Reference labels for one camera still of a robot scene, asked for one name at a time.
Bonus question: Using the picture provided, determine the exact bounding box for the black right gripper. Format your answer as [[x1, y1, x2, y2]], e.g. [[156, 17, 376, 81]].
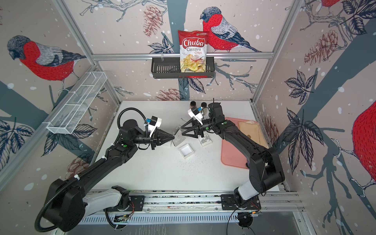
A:
[[181, 119, 215, 141]]

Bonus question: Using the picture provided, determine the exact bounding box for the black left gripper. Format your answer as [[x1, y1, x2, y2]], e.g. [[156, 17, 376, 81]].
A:
[[131, 130, 174, 151]]

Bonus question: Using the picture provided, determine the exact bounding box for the white jewelry box lid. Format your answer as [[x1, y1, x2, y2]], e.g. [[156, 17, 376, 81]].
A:
[[198, 135, 212, 147]]

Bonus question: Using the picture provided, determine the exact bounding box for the grey velvet jewelry insert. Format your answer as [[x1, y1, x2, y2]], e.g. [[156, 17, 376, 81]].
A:
[[172, 125, 186, 147]]

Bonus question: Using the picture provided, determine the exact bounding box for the white lift-off lid jewelry box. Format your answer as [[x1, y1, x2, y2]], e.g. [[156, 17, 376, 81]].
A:
[[178, 144, 194, 159]]

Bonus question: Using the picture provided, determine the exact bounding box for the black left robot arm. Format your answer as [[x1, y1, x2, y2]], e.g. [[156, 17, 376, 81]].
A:
[[34, 107, 174, 233]]

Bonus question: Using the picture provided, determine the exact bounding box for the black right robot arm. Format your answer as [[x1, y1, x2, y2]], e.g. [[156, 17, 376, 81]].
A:
[[181, 102, 285, 207]]

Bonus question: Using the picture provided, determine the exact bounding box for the white gift box left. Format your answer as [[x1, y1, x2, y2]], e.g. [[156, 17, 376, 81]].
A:
[[163, 141, 174, 147]]

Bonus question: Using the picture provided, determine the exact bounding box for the pink plastic tray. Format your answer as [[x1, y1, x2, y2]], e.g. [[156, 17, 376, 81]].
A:
[[221, 117, 249, 169]]

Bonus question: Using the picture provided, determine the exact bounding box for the wooden cutting board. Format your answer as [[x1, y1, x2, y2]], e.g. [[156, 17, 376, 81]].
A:
[[238, 120, 269, 148]]

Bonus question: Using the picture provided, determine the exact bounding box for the Chuba cassava chips bag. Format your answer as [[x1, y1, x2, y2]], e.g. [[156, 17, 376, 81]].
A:
[[178, 30, 209, 74]]

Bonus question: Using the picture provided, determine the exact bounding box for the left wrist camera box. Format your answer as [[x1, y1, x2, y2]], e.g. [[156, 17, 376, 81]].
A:
[[146, 116, 162, 137]]

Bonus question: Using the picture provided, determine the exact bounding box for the black wire wall basket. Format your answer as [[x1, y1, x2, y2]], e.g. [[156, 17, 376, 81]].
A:
[[151, 57, 215, 79]]

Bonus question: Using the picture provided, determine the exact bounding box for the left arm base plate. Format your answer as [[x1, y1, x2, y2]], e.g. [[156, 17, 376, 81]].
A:
[[107, 195, 146, 212]]

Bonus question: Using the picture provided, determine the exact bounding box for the aluminium mounting rail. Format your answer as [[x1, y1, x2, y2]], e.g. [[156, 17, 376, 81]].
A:
[[83, 190, 305, 216]]

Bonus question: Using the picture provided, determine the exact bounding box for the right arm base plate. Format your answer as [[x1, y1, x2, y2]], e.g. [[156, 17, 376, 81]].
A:
[[217, 194, 261, 211]]

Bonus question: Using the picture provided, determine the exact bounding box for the white mesh wall shelf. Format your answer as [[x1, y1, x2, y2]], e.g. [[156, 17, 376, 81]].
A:
[[47, 71, 107, 134]]

